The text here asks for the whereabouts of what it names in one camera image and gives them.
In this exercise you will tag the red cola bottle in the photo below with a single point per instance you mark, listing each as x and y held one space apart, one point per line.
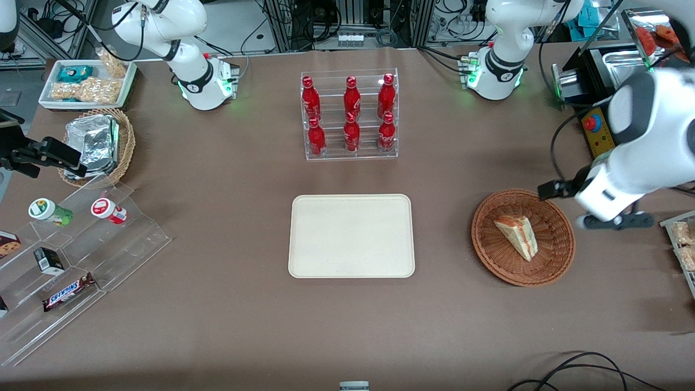
386 134
310 100
352 98
316 138
352 136
386 95

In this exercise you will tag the white rectangular snack tray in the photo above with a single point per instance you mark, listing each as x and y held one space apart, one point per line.
49 98

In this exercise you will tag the beige rectangular plastic tray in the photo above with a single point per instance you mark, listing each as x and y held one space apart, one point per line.
350 236

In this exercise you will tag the white power strip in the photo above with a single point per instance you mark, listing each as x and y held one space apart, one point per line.
350 39

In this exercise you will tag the blue packet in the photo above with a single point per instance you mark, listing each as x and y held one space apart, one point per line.
583 24

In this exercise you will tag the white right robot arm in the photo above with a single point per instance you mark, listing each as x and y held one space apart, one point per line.
163 27

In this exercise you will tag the red packaged food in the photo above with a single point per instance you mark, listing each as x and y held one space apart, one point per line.
646 41

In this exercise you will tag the brown round wicker basket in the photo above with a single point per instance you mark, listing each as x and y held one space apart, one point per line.
554 255

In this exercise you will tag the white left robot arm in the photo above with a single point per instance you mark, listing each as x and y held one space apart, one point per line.
502 38

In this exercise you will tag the clear acrylic bottle rack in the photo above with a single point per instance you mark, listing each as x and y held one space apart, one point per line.
369 157

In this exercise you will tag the teal snack packet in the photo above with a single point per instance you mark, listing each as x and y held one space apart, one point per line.
75 73

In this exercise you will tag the dark snack packet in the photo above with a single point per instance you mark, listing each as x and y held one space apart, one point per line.
2 307

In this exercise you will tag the clear wrapped pastry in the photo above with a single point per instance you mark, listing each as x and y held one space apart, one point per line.
687 258
683 232

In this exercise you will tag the clear acrylic stepped display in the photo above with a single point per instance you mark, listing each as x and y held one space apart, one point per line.
130 239

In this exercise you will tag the Snickers chocolate bar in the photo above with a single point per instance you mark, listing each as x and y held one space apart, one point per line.
69 292

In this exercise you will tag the triangular sandwich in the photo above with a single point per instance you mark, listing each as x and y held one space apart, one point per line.
518 236

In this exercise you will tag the green lidded cup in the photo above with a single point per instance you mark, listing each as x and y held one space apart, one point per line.
48 210

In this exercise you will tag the aluminium frame rack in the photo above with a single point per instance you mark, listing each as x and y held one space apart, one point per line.
282 24

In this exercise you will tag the large clear peanut bag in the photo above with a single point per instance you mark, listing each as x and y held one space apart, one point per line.
87 90

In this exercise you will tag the black heated display case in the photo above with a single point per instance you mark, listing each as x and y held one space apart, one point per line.
597 70

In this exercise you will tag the small clear nut bag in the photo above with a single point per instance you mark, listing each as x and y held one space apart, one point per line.
113 64

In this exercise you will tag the brown cookie box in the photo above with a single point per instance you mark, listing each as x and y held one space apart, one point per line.
8 245

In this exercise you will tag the silver foil containers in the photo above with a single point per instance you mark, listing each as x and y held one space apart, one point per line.
92 144

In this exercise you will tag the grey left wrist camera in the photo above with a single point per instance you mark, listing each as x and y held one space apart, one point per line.
624 220

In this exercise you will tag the small black carton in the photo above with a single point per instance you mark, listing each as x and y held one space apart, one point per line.
49 260

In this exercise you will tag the light wicker basket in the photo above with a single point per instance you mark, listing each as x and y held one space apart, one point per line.
126 146

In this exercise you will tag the red lidded cup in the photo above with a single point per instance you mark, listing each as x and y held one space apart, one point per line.
107 209

